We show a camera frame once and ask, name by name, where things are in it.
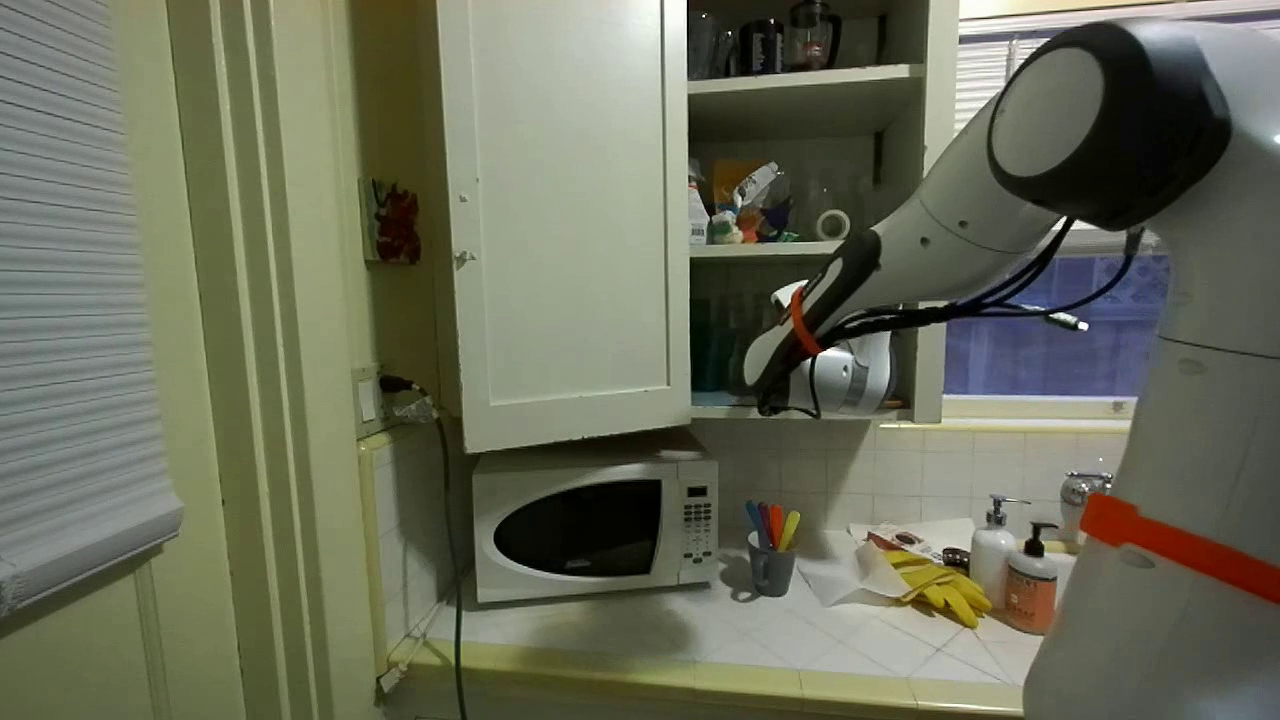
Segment white soap pump bottle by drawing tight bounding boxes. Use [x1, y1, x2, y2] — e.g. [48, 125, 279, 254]
[971, 494, 1017, 603]

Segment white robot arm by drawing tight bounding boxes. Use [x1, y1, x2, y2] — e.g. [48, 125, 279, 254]
[740, 20, 1280, 720]

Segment colourful utensils in mug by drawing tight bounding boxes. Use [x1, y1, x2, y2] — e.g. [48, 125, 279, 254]
[745, 500, 801, 552]

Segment white window blind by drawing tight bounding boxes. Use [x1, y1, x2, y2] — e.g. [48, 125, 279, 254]
[0, 0, 182, 614]

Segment grey mug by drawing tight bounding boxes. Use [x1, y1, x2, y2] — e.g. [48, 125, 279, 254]
[749, 548, 794, 594]

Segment orange soap pump bottle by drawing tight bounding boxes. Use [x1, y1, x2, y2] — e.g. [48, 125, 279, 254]
[1003, 520, 1057, 636]

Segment white microwave oven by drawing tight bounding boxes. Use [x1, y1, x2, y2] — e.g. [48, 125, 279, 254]
[472, 449, 720, 603]

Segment white paper towel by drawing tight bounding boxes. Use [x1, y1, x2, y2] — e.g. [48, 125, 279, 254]
[801, 531, 947, 603]

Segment white cabinet door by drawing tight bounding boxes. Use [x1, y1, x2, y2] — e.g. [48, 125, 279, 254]
[436, 0, 686, 451]

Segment black power cable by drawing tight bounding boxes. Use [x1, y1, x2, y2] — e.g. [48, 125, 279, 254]
[377, 370, 472, 720]

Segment yellow rubber glove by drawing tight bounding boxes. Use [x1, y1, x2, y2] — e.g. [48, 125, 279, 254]
[888, 552, 992, 628]

